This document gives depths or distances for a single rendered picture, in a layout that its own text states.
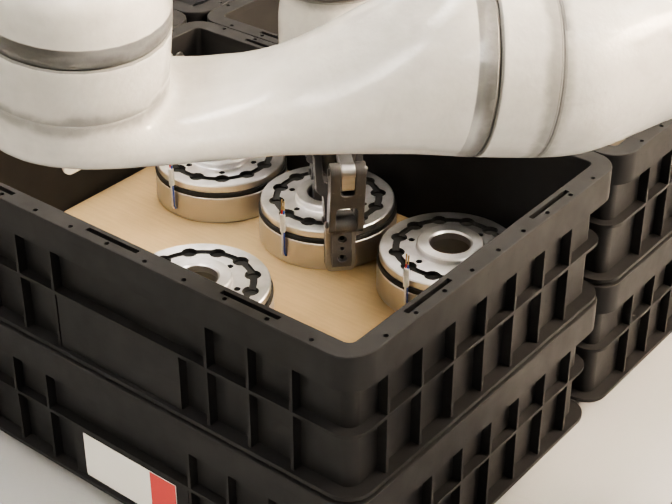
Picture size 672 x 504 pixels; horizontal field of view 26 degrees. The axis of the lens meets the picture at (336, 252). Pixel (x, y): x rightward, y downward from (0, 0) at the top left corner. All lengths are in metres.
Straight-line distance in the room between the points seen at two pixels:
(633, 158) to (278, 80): 0.40
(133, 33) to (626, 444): 0.61
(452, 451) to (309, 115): 0.33
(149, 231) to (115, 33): 0.49
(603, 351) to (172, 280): 0.40
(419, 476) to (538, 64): 0.33
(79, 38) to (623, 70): 0.25
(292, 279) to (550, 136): 0.39
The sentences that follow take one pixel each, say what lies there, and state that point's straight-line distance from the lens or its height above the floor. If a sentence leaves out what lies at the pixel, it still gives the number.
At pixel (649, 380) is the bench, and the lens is 1.20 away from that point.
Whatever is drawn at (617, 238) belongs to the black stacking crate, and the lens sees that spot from 1.09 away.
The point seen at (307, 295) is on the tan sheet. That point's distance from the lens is 1.04.
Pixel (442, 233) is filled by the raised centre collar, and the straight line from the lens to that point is 1.04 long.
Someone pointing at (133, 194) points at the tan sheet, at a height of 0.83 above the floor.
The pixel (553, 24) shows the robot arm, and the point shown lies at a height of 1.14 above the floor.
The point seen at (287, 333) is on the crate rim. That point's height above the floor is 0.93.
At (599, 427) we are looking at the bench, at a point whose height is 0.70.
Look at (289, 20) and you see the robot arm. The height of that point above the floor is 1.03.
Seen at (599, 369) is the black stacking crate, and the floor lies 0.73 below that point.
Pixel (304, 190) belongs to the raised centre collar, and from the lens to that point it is 1.09.
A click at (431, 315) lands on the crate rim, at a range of 0.85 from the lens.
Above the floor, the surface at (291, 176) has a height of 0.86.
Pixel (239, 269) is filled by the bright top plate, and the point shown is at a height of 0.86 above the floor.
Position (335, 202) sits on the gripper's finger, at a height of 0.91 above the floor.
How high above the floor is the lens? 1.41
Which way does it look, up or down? 32 degrees down
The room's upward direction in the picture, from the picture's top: straight up
